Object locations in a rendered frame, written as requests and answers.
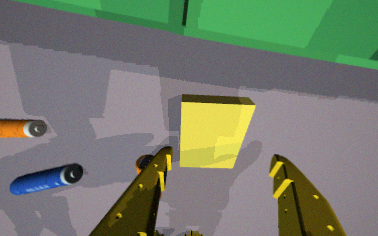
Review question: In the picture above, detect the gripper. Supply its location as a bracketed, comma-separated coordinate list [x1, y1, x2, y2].
[89, 146, 347, 236]

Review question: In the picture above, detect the green rack of bins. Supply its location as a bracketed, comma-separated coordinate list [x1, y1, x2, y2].
[14, 0, 378, 69]

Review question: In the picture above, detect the yellow block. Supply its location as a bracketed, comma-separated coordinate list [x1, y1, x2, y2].
[180, 94, 256, 168]

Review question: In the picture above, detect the blue battery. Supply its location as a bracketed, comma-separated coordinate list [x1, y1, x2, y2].
[9, 163, 83, 195]

